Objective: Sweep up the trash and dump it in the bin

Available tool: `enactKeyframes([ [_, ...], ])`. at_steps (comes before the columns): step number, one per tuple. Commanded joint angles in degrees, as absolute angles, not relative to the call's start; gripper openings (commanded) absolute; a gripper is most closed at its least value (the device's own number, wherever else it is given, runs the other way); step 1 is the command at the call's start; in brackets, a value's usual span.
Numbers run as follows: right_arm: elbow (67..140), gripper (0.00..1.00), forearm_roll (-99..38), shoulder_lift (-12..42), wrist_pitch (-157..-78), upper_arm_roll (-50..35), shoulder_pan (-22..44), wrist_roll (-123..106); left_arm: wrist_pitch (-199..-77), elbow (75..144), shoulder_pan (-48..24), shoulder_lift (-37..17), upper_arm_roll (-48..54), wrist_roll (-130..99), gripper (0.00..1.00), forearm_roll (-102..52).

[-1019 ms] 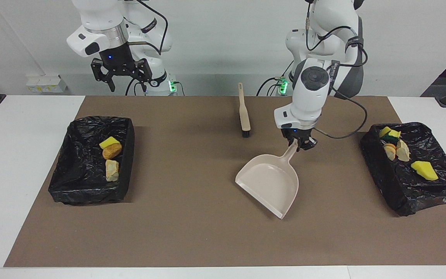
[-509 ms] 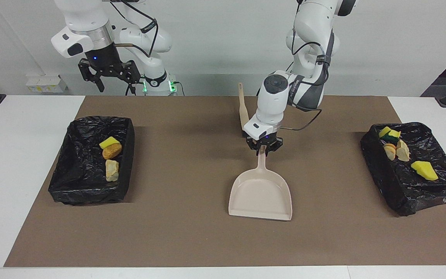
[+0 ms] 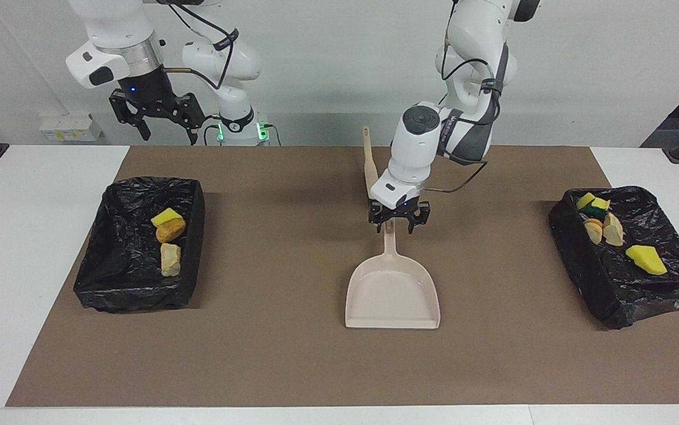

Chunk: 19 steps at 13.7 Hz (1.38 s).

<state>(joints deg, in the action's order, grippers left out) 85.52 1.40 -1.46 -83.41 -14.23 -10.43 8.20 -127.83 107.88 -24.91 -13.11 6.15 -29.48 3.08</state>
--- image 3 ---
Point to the brown table mat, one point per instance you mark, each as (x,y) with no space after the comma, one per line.
(316,366)

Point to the beige plastic dustpan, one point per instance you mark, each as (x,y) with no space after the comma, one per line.
(392,295)

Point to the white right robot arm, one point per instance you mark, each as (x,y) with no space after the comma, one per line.
(121,35)

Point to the notched yellow sponge piece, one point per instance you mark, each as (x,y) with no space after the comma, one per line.
(592,203)

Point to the beige hand brush black bristles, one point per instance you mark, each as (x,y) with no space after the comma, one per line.
(369,165)

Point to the pale beige pastry piece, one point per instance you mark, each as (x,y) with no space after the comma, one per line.
(613,230)
(593,230)

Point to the brown bread loaf toy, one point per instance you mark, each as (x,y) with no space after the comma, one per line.
(170,230)

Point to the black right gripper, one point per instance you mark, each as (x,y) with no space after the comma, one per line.
(147,91)

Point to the white wall outlet box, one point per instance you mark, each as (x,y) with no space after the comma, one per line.
(71,128)

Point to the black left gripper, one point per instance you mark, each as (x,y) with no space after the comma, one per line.
(398,209)

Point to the beige layered pastry piece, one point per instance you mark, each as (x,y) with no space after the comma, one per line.
(170,260)

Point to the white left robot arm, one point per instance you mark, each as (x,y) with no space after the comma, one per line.
(434,136)

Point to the bin lined with black bag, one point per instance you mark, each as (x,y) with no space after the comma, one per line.
(121,265)
(629,283)

